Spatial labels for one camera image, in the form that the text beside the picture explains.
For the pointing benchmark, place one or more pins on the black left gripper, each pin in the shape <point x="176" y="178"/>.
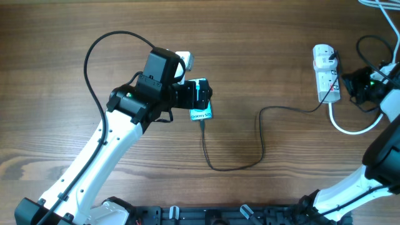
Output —
<point x="189" y="101"/>

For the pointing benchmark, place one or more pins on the blue screen Galaxy smartphone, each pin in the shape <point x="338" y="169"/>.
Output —
<point x="201" y="111"/>

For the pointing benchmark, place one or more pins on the white power strip socket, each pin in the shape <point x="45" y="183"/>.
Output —
<point x="325" y="65"/>

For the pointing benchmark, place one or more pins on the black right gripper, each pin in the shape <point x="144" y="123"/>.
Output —
<point x="351" y="79"/>

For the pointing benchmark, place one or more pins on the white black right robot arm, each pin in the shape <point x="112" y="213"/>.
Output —
<point x="377" y="177"/>

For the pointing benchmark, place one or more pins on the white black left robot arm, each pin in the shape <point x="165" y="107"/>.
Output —
<point x="130" y="110"/>

